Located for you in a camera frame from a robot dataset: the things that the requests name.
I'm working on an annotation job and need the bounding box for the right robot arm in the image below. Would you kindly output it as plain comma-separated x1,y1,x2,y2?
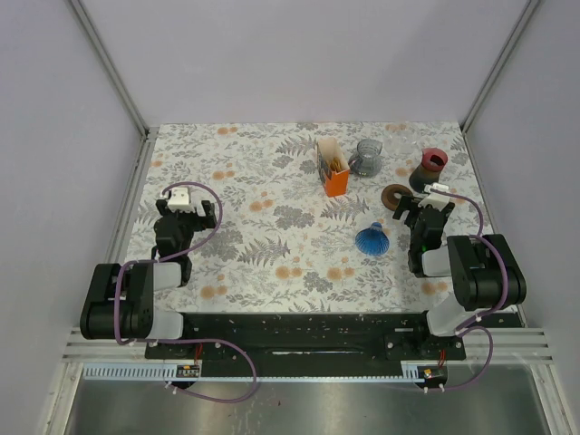
388,191,527,359

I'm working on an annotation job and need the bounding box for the orange coffee filter box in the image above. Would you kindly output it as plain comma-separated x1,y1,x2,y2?
316,137,350,198

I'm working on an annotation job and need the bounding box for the grey glass carafe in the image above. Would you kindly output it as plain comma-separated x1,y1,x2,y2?
348,139,382,177

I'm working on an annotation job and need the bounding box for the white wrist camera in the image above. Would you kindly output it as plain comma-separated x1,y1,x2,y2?
419,183,451,211
160,187,197,213

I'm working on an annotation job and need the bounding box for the floral table mat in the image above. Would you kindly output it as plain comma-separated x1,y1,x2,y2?
126,121,492,313

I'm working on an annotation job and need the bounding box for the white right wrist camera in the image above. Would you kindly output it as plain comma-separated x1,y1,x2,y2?
419,183,451,211

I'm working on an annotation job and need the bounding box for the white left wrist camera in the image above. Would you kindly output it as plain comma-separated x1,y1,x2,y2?
160,187,197,213

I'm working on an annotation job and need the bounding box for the aluminium frame rail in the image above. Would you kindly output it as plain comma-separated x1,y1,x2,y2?
65,0,150,138

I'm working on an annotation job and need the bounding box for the brown wooden ring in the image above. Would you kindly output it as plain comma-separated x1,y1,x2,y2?
381,184,414,211

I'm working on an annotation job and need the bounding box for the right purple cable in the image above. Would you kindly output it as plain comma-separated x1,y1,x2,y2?
423,185,511,394

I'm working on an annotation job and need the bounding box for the white slotted cable duct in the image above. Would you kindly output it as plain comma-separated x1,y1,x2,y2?
82,364,201,382

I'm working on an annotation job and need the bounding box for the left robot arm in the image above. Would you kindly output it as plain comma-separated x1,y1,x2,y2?
80,199,217,358

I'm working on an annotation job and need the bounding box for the stack of brown filters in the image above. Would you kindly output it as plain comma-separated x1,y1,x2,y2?
328,158,343,173

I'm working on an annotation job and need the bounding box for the blue glass dripper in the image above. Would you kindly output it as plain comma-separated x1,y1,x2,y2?
354,222,390,256

